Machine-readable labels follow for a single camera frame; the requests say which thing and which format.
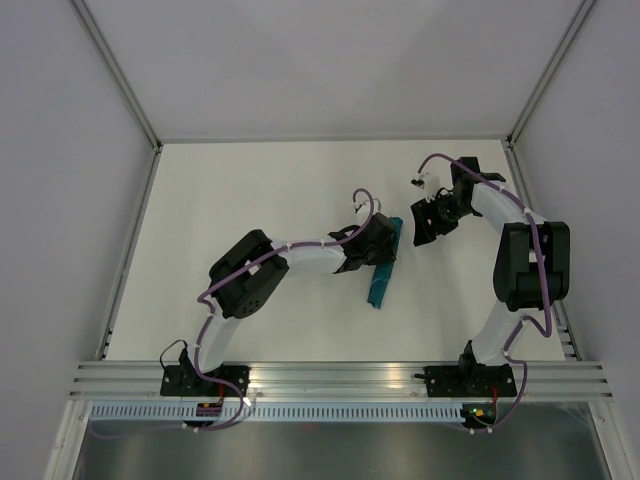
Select purple cable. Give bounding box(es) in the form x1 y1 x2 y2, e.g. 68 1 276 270
417 152 556 435
89 188 381 441

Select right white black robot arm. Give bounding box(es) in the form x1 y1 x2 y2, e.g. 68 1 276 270
411 157 570 395

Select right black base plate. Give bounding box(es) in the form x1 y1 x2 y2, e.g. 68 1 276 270
413 364 517 399

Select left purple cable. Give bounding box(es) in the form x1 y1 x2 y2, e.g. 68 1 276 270
89 188 381 441

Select aluminium mounting rail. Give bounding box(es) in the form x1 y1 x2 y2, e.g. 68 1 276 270
66 361 613 402

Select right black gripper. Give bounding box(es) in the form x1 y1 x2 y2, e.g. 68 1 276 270
410 192 475 247

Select white slotted cable duct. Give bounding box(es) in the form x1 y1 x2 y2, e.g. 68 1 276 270
89 401 463 423

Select right aluminium frame post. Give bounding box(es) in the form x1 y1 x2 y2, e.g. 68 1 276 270
504 0 599 148

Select teal cloth napkin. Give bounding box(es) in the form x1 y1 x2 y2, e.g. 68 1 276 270
367 216 404 310

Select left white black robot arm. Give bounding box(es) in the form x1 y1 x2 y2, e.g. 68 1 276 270
163 212 403 396

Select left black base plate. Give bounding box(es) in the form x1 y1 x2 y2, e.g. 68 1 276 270
160 365 250 398

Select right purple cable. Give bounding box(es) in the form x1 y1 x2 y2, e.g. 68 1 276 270
417 152 556 435

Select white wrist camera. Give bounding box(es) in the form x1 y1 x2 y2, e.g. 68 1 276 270
354 198 382 222
411 170 442 199

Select left aluminium frame post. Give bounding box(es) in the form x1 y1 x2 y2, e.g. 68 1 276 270
68 0 162 152

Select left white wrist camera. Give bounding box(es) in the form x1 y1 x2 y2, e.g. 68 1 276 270
354 198 382 222

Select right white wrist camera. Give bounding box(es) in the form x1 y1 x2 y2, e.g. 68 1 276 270
411 170 442 199

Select aluminium frame post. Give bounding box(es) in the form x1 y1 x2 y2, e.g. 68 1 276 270
68 0 162 152
504 0 599 148

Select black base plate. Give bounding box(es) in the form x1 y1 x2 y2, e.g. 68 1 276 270
160 365 250 398
413 364 517 399

